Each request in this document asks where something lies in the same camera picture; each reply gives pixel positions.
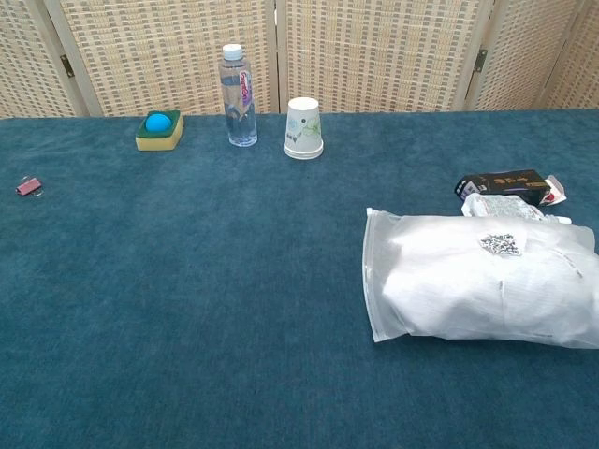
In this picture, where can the translucent plastic zip bag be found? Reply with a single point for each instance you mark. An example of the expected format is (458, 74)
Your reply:
(421, 234)

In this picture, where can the white garment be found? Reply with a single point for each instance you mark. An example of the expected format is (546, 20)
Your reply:
(444, 285)

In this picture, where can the white floral paper cup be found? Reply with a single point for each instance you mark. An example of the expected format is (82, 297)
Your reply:
(303, 128)

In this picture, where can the blue table cover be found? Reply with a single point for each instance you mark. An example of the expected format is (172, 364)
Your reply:
(210, 280)

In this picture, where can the clear plastic water bottle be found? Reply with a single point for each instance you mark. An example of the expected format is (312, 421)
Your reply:
(238, 98)

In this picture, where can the yellow green sponge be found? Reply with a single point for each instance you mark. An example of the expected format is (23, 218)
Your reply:
(156, 140)

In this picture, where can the blue ball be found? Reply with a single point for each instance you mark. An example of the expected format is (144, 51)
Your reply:
(158, 123)

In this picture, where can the white spouted drink pouch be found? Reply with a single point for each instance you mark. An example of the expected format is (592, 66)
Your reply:
(505, 207)

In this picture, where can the black carton box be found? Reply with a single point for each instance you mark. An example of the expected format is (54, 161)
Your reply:
(505, 181)

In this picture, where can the woven folding screen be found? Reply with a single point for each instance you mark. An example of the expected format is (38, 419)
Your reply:
(164, 56)

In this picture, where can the pink binder clip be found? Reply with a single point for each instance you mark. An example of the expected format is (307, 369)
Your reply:
(28, 186)

